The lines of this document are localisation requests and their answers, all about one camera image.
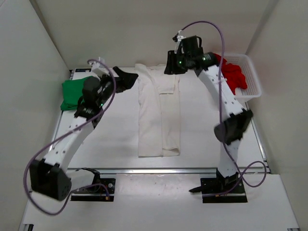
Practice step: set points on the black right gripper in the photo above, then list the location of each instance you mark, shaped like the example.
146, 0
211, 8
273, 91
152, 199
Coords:
173, 69

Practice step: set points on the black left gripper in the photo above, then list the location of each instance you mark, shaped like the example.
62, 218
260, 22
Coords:
125, 81

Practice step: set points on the white t-shirt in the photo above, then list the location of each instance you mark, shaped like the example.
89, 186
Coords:
159, 113

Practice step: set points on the green t-shirt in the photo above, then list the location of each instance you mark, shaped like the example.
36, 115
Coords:
72, 91

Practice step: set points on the red t-shirt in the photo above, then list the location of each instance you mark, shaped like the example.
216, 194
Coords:
234, 76

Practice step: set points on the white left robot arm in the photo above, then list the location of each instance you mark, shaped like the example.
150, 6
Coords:
49, 175

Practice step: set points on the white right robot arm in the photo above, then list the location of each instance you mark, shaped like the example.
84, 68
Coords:
233, 118

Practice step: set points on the dark table label sticker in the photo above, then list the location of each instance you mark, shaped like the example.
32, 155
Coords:
80, 70

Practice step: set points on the white plastic laundry basket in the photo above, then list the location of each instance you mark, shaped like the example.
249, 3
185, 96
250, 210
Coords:
254, 88

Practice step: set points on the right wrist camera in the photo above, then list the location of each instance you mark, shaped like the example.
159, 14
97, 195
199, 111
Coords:
178, 40

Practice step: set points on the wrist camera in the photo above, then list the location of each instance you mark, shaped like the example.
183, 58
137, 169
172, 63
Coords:
97, 67
178, 40

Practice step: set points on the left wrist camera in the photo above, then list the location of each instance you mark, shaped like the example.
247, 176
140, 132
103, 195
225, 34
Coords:
97, 67

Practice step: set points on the aluminium rail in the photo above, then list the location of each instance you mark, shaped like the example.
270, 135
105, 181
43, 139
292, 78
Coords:
158, 171

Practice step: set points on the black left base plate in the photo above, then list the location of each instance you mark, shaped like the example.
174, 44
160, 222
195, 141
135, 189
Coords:
97, 193

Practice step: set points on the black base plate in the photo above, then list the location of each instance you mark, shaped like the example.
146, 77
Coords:
213, 192
97, 193

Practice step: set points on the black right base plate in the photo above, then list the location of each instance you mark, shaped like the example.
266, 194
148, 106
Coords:
213, 192

